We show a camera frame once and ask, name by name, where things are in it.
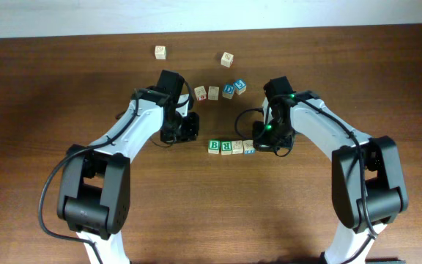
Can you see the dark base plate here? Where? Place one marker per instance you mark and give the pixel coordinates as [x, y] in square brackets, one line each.
[386, 261]

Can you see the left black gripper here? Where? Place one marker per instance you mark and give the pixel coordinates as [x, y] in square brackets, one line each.
[190, 135]

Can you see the wooden block blue side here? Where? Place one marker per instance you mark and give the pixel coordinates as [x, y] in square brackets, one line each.
[248, 147]

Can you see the wooden block green letter B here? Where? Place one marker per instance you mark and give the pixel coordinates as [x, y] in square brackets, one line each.
[214, 147]

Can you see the wooden block blue number 5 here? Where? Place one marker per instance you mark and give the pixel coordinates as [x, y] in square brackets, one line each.
[239, 86]

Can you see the wooden block red letter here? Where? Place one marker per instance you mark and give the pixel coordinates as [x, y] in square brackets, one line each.
[200, 93]

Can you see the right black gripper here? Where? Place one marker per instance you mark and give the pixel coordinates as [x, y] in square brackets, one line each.
[261, 144]

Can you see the wooden block green letter R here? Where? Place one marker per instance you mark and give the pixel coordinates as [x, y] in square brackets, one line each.
[226, 147]

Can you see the wooden block red side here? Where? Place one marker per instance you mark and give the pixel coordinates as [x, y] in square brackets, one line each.
[227, 59]

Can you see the wooden block blue letter D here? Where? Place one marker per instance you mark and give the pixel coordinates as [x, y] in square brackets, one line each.
[228, 91]

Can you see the far wooden block green side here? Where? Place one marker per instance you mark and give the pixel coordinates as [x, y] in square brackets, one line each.
[160, 52]

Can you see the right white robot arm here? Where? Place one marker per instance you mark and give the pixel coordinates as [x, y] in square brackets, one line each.
[368, 190]

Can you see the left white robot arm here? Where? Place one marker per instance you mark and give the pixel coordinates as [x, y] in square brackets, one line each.
[94, 194]

